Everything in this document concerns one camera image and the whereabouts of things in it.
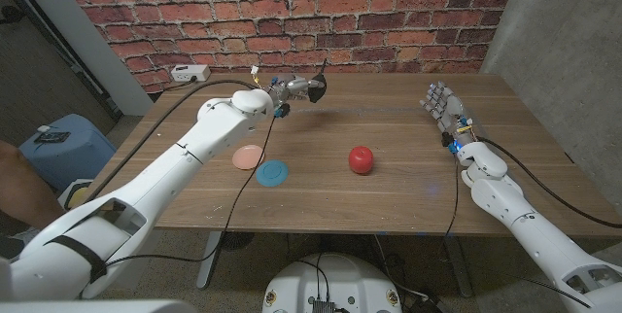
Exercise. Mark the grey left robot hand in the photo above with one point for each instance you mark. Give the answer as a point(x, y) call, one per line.
point(291, 88)

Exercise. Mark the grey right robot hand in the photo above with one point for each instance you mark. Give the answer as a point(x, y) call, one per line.
point(449, 109)

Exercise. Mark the black rubber air blower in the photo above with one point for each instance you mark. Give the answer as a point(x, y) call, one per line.
point(318, 90)

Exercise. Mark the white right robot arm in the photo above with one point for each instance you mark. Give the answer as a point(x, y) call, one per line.
point(534, 235)

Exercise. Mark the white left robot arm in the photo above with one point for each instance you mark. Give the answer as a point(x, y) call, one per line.
point(170, 172)

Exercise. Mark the red ball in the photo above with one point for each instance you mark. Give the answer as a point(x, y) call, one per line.
point(361, 160)

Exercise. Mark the red brick printed backdrop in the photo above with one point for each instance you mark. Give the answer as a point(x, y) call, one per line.
point(291, 16)

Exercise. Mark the pink round disc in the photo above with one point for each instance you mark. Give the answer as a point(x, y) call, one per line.
point(248, 157)

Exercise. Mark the blue round disc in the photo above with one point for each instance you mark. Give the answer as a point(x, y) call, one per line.
point(272, 173)

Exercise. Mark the white power strip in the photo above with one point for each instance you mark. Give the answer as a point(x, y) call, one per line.
point(189, 73)

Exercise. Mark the grey table leg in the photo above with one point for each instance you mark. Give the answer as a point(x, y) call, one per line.
point(458, 267)
point(209, 259)

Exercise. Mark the dark round floor object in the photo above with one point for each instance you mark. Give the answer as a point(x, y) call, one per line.
point(236, 241)

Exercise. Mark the white robot torso base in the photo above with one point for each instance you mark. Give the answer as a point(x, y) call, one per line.
point(330, 284)

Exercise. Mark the blue plastic bin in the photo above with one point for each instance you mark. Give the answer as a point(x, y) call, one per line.
point(73, 155)

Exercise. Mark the black phone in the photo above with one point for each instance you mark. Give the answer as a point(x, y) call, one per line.
point(52, 137)

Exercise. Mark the person's bare leg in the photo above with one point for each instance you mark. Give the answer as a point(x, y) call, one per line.
point(24, 186)

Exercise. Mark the grey black sneaker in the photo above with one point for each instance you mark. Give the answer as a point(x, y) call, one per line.
point(12, 245)

